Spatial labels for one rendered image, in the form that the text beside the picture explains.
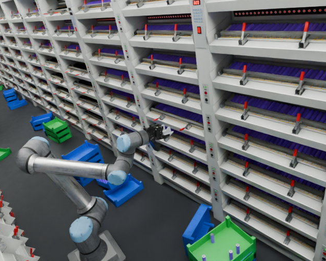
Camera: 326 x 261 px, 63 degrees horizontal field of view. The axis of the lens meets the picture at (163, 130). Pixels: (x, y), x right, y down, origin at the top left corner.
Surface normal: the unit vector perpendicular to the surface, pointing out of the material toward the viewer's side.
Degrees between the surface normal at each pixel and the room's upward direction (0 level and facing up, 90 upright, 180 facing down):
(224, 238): 0
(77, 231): 6
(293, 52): 106
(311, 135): 16
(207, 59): 90
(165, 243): 0
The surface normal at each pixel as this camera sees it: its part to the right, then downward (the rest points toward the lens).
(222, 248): -0.17, -0.86
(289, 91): -0.36, -0.70
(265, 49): -0.65, 0.66
